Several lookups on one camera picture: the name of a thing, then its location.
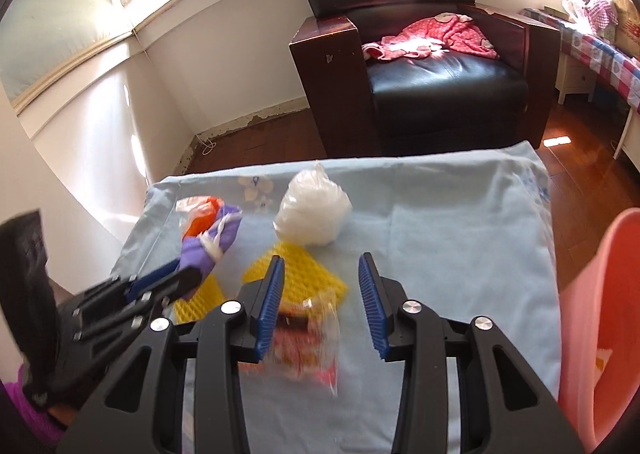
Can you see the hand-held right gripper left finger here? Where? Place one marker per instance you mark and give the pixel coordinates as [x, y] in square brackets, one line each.
[267, 309]

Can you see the white plastic bag on desk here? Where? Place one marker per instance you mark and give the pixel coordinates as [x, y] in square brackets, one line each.
[572, 6]

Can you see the checkered tablecloth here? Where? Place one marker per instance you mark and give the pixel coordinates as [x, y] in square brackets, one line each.
[590, 49]

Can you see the orange and white wrapper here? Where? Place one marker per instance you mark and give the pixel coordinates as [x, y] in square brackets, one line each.
[200, 219]

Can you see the white plastic bag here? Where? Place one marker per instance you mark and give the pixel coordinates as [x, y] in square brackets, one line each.
[572, 6]
[312, 206]

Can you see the light blue cloth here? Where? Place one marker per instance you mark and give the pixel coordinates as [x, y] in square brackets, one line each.
[450, 259]

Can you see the clear snack wrapper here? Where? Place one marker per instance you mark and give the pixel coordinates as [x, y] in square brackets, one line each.
[305, 339]

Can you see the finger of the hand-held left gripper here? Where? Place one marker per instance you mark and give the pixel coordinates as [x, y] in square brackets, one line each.
[170, 286]
[150, 279]

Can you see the pink plastic basin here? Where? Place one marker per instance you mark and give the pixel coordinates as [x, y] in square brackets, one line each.
[600, 334]

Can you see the white desk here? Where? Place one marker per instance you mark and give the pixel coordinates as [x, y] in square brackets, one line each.
[575, 79]

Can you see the brown paper bag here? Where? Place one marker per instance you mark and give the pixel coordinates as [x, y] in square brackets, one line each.
[631, 29]

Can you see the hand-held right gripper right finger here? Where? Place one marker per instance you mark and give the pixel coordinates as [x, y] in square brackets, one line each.
[372, 309]

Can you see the purple wrapper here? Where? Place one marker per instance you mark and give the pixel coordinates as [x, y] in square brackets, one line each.
[220, 234]

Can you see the black leather armchair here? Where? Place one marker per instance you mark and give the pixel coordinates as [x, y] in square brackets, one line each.
[440, 79]

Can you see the red checkered cloth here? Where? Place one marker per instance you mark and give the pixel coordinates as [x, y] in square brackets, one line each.
[600, 9]

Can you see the frosted glass window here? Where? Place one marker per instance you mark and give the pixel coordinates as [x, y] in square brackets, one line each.
[50, 9]

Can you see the pink dotted garment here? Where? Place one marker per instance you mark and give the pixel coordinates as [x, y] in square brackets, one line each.
[450, 36]

